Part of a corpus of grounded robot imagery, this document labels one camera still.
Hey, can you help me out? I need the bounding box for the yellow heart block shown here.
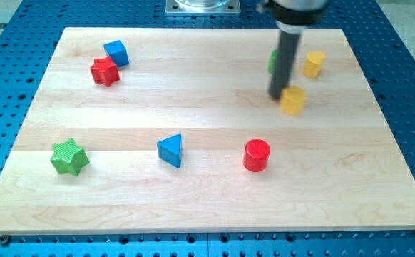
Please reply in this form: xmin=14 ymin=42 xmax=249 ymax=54
xmin=280 ymin=86 xmax=307 ymax=116

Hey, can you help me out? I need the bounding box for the robot arm end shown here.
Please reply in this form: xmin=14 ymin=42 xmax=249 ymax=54
xmin=256 ymin=0 xmax=329 ymax=34

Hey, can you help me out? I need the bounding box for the yellow hexagon block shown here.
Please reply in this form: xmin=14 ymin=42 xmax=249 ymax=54
xmin=303 ymin=51 xmax=326 ymax=79

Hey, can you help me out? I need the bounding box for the blue triangle block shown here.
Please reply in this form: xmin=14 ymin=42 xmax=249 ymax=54
xmin=157 ymin=134 xmax=182 ymax=168

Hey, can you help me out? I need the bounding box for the red cylinder block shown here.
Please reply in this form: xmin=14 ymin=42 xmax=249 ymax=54
xmin=242 ymin=138 xmax=271 ymax=172

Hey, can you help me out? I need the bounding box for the light wooden board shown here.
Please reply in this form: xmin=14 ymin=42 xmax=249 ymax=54
xmin=0 ymin=28 xmax=415 ymax=235

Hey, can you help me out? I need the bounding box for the green block behind rod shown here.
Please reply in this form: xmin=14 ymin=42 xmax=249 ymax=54
xmin=267 ymin=49 xmax=277 ymax=74

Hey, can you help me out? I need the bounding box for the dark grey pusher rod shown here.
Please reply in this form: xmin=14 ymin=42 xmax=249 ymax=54
xmin=268 ymin=31 xmax=299 ymax=100

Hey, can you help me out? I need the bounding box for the red star block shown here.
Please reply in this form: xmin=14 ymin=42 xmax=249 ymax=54
xmin=90 ymin=56 xmax=120 ymax=86

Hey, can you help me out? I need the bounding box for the blue cube block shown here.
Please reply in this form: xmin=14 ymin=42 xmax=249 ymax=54
xmin=103 ymin=40 xmax=129 ymax=67

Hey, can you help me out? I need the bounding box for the green star block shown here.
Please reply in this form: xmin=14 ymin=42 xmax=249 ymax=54
xmin=50 ymin=138 xmax=90 ymax=176

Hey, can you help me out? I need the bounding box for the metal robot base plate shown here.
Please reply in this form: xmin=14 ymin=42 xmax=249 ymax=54
xmin=165 ymin=0 xmax=241 ymax=14

